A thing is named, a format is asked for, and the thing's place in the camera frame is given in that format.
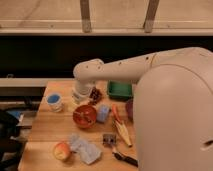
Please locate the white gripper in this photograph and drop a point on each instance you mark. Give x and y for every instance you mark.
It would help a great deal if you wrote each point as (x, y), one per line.
(81, 91)

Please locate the silver metal fork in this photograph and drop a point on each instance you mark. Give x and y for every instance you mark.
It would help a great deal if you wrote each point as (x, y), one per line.
(81, 114)

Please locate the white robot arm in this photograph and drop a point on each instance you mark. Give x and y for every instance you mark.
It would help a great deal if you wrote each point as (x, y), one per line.
(172, 105)

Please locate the orange bowl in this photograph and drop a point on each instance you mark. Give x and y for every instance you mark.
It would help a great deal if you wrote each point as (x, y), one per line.
(88, 111)

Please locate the purple bowl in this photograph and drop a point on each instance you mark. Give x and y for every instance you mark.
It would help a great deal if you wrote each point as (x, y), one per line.
(129, 109)

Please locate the dark red grape bunch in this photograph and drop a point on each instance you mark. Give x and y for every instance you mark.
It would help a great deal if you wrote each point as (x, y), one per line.
(95, 96)

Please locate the white cup with blue inside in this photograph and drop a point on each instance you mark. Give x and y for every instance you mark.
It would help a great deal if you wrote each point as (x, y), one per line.
(54, 102)

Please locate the blue sponge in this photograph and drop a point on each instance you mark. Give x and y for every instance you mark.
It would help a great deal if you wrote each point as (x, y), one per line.
(103, 112)

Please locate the green plastic tray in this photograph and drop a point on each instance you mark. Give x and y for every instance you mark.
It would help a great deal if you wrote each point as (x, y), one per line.
(119, 91)

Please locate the grey blue crumpled cloth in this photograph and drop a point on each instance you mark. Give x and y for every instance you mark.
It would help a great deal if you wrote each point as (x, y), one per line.
(88, 152)

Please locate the red yellow apple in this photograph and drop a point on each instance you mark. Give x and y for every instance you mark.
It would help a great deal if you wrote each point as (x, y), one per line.
(61, 151)

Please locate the black chair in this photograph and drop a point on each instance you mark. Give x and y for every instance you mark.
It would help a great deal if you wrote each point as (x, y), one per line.
(7, 144)

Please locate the black handled metal spatula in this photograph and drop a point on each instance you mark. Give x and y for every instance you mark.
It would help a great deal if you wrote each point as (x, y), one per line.
(110, 140)

